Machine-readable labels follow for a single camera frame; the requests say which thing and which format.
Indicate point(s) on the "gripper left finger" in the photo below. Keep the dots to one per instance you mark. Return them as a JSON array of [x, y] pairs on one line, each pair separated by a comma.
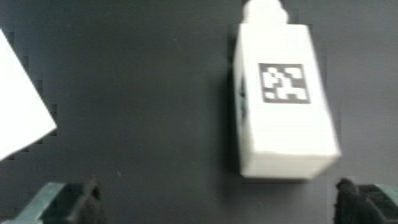
[[66, 204]]

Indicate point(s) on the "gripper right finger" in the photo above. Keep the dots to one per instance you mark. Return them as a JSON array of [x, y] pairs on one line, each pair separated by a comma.
[[366, 203]]

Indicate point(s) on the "white table leg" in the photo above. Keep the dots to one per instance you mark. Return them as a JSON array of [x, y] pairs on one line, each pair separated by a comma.
[[285, 129]]

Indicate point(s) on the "white square table top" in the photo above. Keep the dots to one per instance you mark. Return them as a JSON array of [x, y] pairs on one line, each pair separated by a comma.
[[27, 122]]

